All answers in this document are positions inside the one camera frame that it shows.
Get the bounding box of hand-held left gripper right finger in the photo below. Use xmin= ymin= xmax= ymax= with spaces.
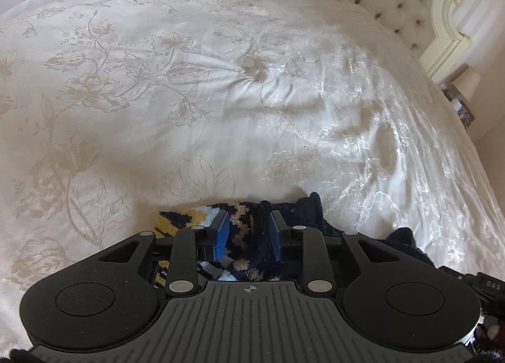
xmin=268 ymin=211 xmax=407 ymax=296

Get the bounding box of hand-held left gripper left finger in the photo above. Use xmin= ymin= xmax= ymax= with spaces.
xmin=95 ymin=212 xmax=230 ymax=296

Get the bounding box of navy yellow patterned knit sweater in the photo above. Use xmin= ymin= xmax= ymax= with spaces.
xmin=152 ymin=191 xmax=439 ymax=285

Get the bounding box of white floral bedspread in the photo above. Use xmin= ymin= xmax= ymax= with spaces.
xmin=0 ymin=0 xmax=505 ymax=350

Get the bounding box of cream shade table lamp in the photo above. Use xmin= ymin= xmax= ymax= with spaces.
xmin=452 ymin=70 xmax=481 ymax=100

